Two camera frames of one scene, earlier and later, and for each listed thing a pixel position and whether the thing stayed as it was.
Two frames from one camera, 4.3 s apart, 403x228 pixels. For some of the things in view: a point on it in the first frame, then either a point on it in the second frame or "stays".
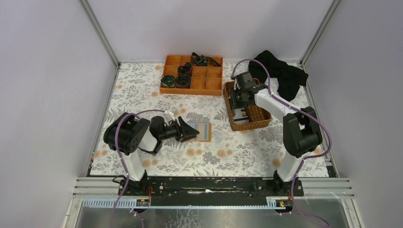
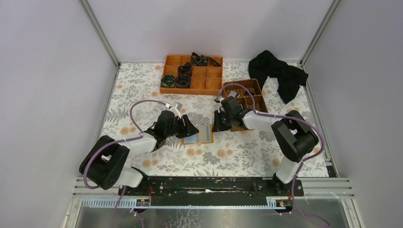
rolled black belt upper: (186, 69) stays
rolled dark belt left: (167, 81) stays
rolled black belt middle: (183, 81) stays
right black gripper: (238, 111) -> (223, 118)
